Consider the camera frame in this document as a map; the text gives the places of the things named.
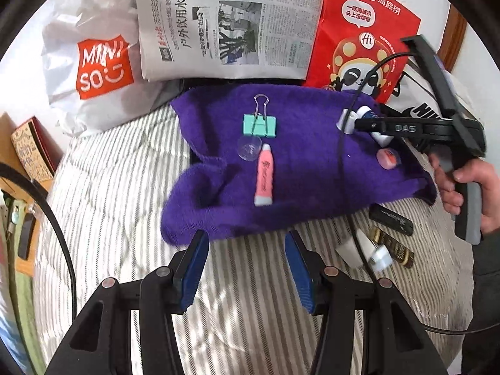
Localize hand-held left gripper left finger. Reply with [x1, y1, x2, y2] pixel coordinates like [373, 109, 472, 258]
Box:
[44, 230, 210, 375]

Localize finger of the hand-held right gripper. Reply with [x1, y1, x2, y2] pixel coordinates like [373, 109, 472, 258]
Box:
[353, 116, 426, 138]
[400, 35, 463, 120]

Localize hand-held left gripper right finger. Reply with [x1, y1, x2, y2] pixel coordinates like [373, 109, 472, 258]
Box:
[284, 230, 450, 375]

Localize small pink jar blue lid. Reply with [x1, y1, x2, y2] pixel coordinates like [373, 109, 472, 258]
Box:
[376, 147, 400, 170]

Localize white bottle blue label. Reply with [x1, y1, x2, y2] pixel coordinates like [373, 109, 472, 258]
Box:
[337, 105, 391, 145]

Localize purple towel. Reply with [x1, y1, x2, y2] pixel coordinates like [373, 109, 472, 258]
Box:
[161, 84, 437, 246]

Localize pink tube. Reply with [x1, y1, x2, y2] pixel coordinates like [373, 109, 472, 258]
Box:
[254, 143, 275, 207]

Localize clear plastic cap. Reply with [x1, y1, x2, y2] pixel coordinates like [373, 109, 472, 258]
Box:
[237, 136, 263, 162]

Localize green binder clip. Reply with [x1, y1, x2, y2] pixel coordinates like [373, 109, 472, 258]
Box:
[242, 94, 277, 138]

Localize person's right forearm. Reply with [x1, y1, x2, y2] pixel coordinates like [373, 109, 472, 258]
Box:
[461, 228, 500, 375]

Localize person's right hand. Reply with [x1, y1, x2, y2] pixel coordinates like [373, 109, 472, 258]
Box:
[427, 152, 500, 235]

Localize white waist bag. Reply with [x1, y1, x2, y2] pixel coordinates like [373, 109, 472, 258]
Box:
[385, 57, 481, 126]

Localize white charger plug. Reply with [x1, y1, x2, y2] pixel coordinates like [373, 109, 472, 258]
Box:
[365, 238, 393, 270]

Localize red paper bag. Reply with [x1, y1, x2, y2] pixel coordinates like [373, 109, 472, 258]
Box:
[302, 0, 423, 104]

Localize black flat stick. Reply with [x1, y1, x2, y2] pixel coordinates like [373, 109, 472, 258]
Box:
[369, 204, 413, 236]

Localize black and gold tube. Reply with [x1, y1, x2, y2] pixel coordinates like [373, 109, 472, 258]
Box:
[369, 227, 415, 269]

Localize striped bed quilt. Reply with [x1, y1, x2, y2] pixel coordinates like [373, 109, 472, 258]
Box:
[33, 103, 475, 375]

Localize newspaper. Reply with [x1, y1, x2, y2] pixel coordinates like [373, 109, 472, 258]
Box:
[135, 0, 327, 83]

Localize brown patterned box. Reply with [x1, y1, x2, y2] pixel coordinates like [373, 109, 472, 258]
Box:
[10, 116, 65, 182]

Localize white plastic bag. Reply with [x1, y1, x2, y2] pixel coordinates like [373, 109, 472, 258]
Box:
[41, 0, 173, 138]

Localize brown wooden frame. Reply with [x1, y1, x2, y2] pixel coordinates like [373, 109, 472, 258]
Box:
[441, 4, 469, 75]

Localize black cable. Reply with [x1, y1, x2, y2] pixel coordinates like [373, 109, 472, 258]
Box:
[337, 52, 475, 335]
[0, 162, 77, 280]

